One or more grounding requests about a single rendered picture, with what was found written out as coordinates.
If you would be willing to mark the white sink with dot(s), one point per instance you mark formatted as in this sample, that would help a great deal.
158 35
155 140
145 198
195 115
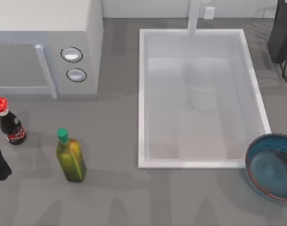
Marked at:
199 106

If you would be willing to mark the small microwave knob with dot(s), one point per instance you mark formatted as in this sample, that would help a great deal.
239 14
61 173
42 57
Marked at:
76 75

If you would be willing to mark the pale microwave oven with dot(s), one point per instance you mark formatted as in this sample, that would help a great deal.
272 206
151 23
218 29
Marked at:
91 47

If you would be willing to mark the green bottle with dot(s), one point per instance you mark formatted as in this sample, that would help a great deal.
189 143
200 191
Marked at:
71 157

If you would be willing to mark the large microwave knob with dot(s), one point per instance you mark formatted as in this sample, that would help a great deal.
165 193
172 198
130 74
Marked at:
71 54

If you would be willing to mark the tall white tap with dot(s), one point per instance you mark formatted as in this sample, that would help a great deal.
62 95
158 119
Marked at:
193 16

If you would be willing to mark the dark bottle with red cap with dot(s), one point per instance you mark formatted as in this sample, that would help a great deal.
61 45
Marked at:
11 127

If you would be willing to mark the blue bowl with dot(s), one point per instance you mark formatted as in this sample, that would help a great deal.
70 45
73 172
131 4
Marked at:
273 164

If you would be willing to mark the white wall socket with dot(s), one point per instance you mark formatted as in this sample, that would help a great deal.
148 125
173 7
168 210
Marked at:
209 12

